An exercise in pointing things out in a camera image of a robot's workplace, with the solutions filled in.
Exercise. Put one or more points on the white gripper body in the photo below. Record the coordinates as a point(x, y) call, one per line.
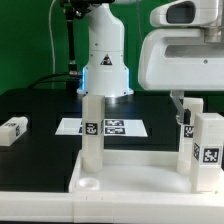
point(180, 59)

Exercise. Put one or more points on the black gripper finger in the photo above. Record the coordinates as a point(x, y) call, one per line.
point(183, 115)

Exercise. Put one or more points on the white desk top tray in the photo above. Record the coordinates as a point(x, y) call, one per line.
point(128, 171)

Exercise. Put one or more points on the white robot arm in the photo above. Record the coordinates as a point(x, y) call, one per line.
point(106, 74)

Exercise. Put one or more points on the white front fence rail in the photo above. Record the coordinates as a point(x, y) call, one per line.
point(109, 207)

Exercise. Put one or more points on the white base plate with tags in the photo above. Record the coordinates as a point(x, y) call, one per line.
point(112, 127)

